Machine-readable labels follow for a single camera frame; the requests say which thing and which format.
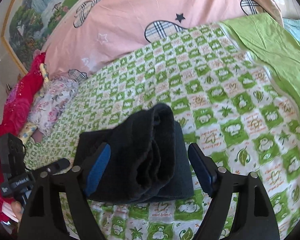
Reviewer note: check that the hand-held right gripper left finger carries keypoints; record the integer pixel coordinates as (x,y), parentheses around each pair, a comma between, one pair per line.
(97,172)

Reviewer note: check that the black pants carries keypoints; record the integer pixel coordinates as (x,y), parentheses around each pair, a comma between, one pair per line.
(150,150)

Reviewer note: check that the pink duvet with plaid hearts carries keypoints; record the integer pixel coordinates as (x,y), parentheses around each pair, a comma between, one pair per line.
(140,10)

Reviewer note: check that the landscape wall painting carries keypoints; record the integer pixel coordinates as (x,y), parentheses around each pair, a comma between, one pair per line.
(32,25)

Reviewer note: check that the yellow printed cloth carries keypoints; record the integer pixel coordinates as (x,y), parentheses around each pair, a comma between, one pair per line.
(43,73)

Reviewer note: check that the floral pillow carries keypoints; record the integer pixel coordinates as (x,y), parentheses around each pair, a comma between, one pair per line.
(52,105)

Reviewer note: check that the light blue cloth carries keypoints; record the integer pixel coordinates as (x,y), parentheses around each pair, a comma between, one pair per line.
(298,30)

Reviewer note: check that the person's left hand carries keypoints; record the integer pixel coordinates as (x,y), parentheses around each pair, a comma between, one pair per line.
(13,211)

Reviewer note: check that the red sequined cloth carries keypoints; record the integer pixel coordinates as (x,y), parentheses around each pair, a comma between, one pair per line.
(12,110)

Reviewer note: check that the green checkered printed bed sheet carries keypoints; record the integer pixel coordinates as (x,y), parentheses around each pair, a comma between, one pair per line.
(215,92)

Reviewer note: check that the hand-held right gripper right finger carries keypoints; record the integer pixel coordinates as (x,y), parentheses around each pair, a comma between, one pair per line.
(202,171)

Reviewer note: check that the plain green sheet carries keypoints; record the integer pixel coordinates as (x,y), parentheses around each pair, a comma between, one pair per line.
(270,42)

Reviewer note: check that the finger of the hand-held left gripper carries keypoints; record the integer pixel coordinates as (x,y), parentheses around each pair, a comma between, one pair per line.
(57,166)

